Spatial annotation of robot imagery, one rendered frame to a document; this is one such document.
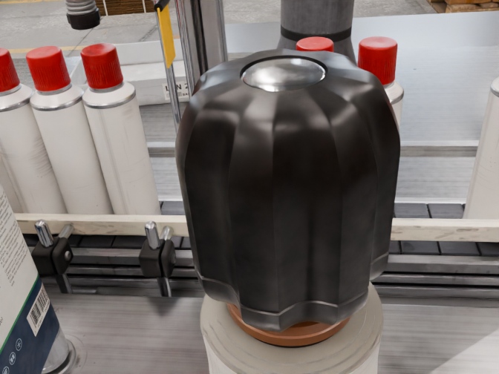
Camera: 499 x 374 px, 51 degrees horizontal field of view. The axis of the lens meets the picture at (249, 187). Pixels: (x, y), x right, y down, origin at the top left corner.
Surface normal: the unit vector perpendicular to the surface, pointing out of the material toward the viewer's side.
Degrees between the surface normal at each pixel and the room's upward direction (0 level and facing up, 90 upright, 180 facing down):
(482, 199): 90
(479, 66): 0
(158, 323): 0
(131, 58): 90
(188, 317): 0
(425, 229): 90
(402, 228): 90
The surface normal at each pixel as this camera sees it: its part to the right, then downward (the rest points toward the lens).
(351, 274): 0.49, 0.47
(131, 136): 0.68, 0.39
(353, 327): -0.06, -0.81
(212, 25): -0.11, 0.58
